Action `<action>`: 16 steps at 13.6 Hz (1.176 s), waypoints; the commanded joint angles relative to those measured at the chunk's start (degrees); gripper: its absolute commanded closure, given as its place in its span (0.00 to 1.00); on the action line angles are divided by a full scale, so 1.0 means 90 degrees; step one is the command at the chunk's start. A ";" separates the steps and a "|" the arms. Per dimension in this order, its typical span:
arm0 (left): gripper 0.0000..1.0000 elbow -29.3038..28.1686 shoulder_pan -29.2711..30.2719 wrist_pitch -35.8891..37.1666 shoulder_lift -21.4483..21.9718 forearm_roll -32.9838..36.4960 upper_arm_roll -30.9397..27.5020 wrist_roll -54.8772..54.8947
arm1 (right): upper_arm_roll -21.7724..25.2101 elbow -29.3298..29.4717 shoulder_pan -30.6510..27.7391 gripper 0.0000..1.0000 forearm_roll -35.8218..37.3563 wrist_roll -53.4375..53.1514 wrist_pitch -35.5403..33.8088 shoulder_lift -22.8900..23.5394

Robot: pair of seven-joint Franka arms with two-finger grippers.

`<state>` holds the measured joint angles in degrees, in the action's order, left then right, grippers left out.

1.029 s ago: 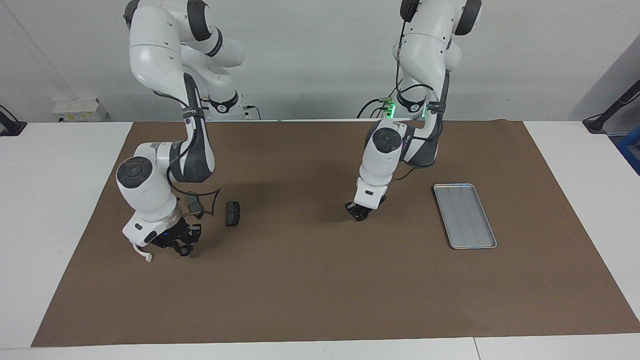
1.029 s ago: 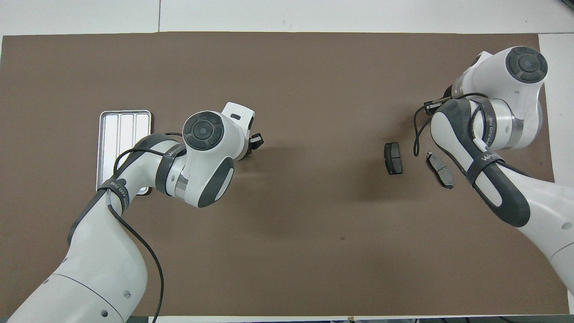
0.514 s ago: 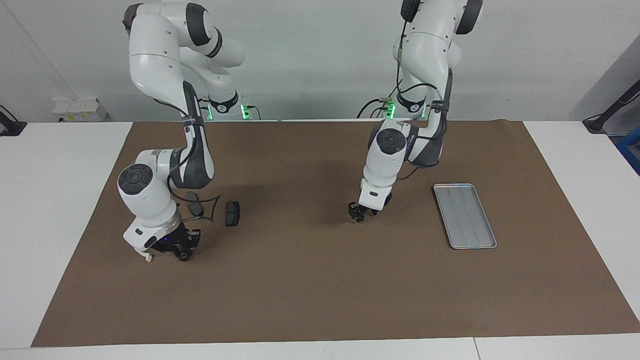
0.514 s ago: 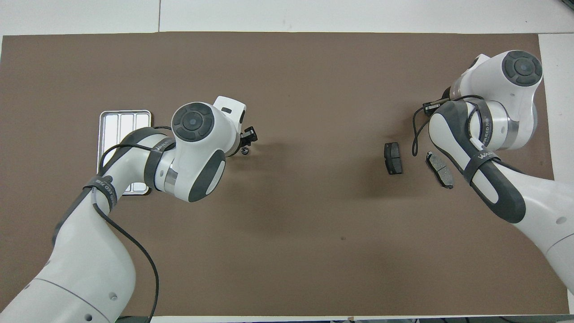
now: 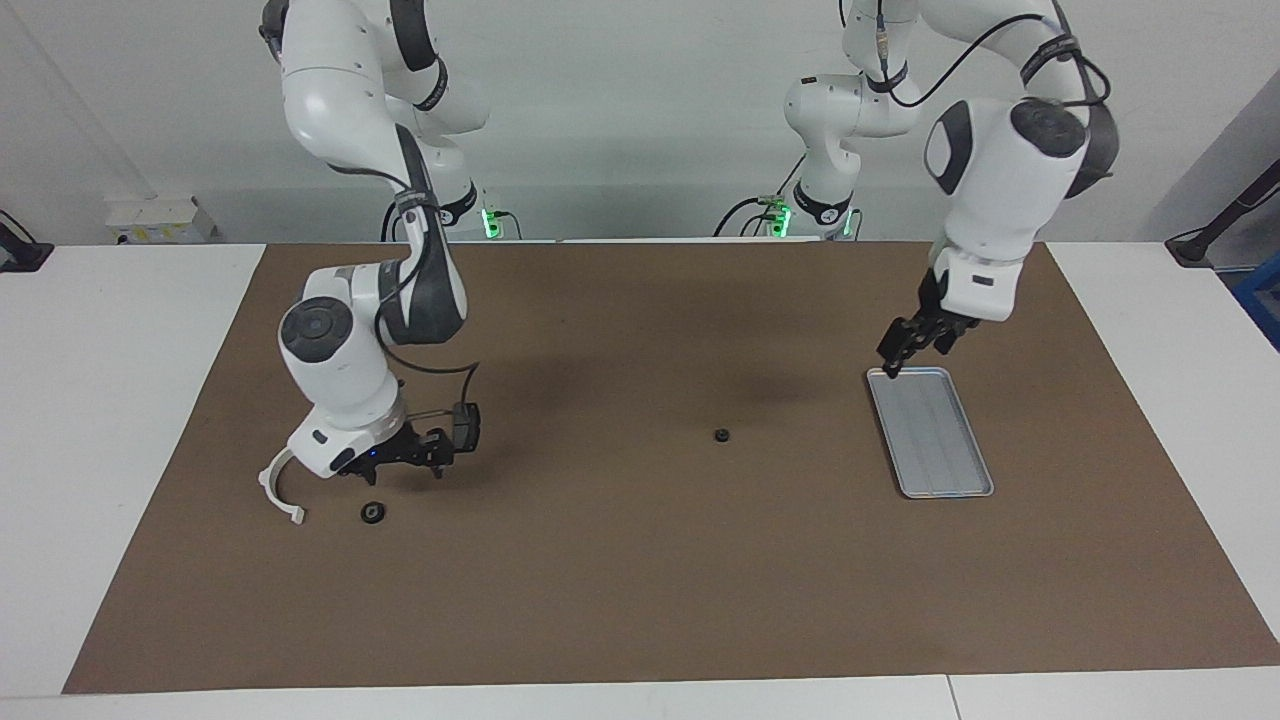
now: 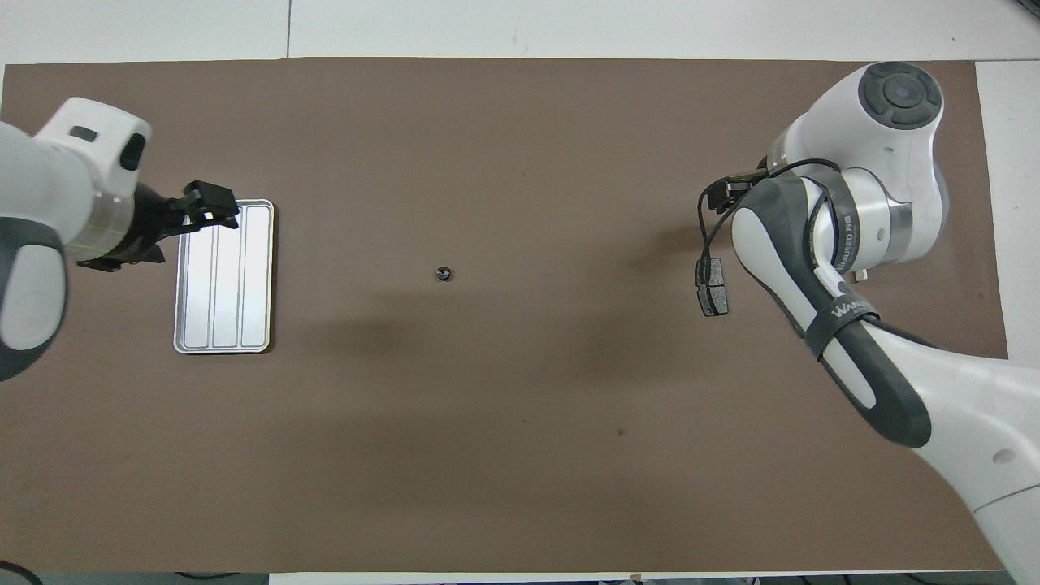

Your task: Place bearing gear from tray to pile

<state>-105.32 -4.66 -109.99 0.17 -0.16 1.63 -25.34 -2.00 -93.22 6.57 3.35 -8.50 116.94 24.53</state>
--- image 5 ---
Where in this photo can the silver metal tray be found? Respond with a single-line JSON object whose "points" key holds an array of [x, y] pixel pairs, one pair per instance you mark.
{"points": [[935, 440]]}

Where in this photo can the black angled pole stand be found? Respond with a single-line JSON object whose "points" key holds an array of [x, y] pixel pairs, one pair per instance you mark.
{"points": [[1185, 250]]}

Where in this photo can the white semicircular plastic bracket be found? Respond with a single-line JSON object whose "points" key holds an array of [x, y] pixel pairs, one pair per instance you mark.
{"points": [[266, 485]]}

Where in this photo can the blue plastic bin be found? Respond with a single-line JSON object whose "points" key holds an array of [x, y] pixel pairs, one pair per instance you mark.
{"points": [[1262, 300]]}

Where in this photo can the short dark brake pad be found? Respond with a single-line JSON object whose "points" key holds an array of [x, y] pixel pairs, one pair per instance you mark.
{"points": [[467, 425]]}

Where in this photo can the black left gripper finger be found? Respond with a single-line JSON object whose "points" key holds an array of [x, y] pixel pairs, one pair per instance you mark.
{"points": [[944, 345], [892, 352]]}

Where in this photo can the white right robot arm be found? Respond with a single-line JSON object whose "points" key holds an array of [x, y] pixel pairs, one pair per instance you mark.
{"points": [[340, 370]]}

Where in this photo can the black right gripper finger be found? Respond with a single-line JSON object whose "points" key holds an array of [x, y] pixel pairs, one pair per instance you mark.
{"points": [[440, 445], [350, 468]]}

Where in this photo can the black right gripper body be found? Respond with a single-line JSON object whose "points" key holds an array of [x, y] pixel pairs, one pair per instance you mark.
{"points": [[390, 452]]}

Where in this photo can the black clamp stand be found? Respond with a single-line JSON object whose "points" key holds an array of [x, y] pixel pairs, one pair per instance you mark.
{"points": [[20, 255]]}

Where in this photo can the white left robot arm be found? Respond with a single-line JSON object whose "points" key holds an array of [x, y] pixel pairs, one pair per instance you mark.
{"points": [[1000, 200]]}

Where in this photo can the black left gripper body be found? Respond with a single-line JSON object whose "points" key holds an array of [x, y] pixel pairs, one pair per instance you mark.
{"points": [[928, 315]]}

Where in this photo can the large black bearing gear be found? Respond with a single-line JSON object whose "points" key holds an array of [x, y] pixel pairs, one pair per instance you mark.
{"points": [[373, 512]]}

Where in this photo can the brown table mat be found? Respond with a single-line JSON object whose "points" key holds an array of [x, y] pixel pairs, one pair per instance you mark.
{"points": [[640, 600]]}

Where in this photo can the white socket box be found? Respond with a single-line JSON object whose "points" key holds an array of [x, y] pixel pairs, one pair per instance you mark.
{"points": [[150, 220]]}

